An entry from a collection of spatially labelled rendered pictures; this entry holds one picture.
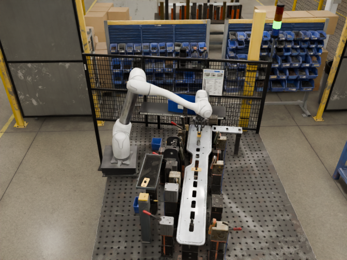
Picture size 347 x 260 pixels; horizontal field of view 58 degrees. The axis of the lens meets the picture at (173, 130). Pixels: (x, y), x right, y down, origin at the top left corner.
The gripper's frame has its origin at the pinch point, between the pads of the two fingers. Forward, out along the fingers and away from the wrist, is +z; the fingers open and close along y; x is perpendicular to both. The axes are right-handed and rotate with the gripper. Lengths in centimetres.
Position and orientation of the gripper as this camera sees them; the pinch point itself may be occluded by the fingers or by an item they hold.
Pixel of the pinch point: (199, 130)
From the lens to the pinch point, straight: 293.0
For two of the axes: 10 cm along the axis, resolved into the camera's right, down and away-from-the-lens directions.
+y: 9.9, 0.7, -0.9
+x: 1.1, -5.7, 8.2
